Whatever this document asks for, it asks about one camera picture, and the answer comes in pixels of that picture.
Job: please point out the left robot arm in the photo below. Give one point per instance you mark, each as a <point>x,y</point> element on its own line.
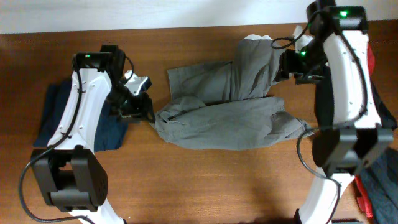
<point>69,176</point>

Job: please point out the red garment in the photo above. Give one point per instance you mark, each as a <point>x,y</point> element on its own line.
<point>371,60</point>

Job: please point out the teal garment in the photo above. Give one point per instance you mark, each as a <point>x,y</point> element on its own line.
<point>380,183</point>

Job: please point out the grey shorts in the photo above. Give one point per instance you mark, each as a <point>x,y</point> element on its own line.
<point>225,105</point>

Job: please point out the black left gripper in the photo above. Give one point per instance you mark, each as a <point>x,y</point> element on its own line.
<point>144,104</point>

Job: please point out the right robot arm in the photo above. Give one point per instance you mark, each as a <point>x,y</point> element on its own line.
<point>349,136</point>

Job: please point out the black garment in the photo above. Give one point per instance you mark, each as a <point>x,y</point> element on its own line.
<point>347,98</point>

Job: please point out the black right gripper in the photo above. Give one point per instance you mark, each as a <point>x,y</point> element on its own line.
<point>288,65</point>

